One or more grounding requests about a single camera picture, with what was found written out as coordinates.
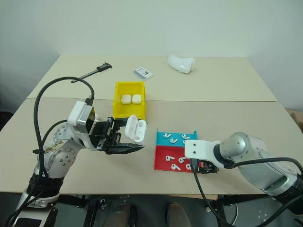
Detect brown rounded shape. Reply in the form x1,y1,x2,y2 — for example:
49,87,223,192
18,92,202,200
106,203,138,227
166,202,190,227

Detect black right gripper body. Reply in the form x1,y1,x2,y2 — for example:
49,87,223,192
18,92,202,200
195,159,220,175

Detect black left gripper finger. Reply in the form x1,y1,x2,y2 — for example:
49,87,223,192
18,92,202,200
114,117,130,127
104,142,145,156

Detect blue plastic tray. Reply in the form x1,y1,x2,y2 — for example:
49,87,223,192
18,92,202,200
155,128,199,148

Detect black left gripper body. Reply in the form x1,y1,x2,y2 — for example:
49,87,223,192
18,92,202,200
89,117,123,152

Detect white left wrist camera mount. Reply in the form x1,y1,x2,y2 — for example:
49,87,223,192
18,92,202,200
68,100,100,133

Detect red plastic tray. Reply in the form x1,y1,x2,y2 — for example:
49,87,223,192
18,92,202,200
153,144,202,172

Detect black caliper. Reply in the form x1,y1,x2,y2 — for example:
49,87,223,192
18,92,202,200
70,61,113,84

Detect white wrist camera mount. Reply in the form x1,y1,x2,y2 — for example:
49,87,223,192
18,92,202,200
184,140,221,166
68,100,100,133

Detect brown cardboard box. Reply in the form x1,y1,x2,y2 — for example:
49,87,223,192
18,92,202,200
285,108,303,131

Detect black table frame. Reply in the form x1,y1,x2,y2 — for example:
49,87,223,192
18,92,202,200
56,193,240,227

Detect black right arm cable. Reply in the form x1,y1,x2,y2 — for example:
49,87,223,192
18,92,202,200
189,157,303,227

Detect yellow plastic bin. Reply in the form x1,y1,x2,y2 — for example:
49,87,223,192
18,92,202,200
111,81,147,121

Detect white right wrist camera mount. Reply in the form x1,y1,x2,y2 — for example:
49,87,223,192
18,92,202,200
184,140,221,166

